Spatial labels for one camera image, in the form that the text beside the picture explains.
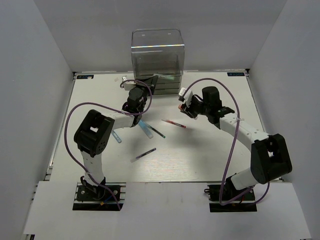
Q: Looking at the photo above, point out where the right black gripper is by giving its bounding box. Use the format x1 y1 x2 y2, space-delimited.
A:
181 96 211 118

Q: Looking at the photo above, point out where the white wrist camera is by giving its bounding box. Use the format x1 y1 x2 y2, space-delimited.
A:
120 76 136 91
178 87 194 108

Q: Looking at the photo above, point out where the green cap highlighter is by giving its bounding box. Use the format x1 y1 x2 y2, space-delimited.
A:
154 74 175 81

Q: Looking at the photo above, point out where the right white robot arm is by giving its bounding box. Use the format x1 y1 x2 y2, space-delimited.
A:
179 86 293 200

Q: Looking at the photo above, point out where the clear plastic drawer organizer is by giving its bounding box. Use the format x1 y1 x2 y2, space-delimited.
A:
131 28 185 95

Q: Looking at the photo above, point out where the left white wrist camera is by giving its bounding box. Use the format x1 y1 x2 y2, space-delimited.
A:
120 76 136 91

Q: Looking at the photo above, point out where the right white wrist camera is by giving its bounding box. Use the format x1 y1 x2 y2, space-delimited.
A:
178 87 194 108

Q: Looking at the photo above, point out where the purple black gel pen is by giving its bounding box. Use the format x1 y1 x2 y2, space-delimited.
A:
130 147 157 163

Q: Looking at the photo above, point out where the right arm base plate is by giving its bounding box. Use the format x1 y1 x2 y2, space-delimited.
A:
203 184 257 213

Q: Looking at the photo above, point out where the green gel pen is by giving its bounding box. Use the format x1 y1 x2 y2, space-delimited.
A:
145 123 166 139

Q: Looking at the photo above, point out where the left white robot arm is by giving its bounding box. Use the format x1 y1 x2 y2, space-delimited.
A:
73 75 159 200

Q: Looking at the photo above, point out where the blue cap highlighter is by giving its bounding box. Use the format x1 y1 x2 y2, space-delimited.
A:
138 120 154 139

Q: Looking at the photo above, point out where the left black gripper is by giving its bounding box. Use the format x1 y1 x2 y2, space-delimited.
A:
133 74 158 113

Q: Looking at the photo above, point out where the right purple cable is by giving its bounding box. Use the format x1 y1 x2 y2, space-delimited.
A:
184 77 271 206

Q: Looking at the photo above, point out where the light blue gel pen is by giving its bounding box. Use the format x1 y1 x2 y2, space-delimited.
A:
111 130 122 144

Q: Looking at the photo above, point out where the red gel pen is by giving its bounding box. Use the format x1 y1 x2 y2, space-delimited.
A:
161 118 187 129

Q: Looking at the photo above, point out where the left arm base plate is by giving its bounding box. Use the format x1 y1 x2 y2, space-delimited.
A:
72 182 126 212

